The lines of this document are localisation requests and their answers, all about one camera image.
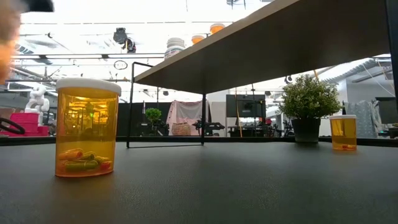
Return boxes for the pink cloth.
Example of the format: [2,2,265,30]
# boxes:
[165,100,213,137]

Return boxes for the large black screen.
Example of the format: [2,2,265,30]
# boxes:
[226,94,267,118]

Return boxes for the wooden cutting board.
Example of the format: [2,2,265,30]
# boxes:
[126,0,398,149]

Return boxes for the grey patterned cloth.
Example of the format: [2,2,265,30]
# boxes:
[341,100,384,139]

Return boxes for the pink storage bins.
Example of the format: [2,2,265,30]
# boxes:
[0,111,50,138]

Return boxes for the small green potted plant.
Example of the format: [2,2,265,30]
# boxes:
[145,107,162,125]

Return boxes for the medium amber pill bottle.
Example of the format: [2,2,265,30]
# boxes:
[328,114,358,152]
[209,22,226,35]

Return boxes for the white robot figure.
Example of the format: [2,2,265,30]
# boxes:
[24,85,51,114]

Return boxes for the black table mat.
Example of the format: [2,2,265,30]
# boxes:
[0,141,398,224]

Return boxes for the wicker basket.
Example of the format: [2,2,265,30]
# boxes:
[171,122,192,137]

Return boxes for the large amber pill bottle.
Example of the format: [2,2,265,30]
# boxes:
[55,77,123,179]

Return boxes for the black hanging camera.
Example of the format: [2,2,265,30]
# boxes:
[112,27,137,54]

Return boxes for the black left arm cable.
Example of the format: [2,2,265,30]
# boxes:
[0,116,26,136]

